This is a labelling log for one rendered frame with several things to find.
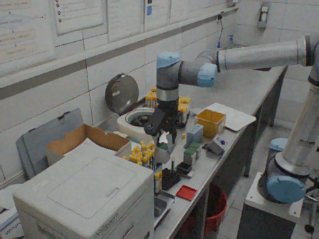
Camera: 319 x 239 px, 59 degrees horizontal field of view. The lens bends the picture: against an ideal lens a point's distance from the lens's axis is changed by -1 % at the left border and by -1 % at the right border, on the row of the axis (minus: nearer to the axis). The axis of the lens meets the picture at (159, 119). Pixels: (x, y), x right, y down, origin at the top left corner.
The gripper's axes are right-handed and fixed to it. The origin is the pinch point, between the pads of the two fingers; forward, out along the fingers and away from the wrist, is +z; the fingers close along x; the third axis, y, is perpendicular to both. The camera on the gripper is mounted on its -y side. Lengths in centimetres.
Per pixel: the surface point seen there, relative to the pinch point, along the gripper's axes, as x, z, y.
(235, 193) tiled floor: -2, 110, 115
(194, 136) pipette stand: 4.1, 14.0, 36.1
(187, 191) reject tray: -7.9, 22.0, 7.1
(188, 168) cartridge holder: -1.7, 20.8, 19.3
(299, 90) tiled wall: -18, 60, 259
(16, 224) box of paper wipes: 32, 19, -43
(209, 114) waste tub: 8, 15, 64
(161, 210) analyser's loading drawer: -6.5, 18.2, -10.9
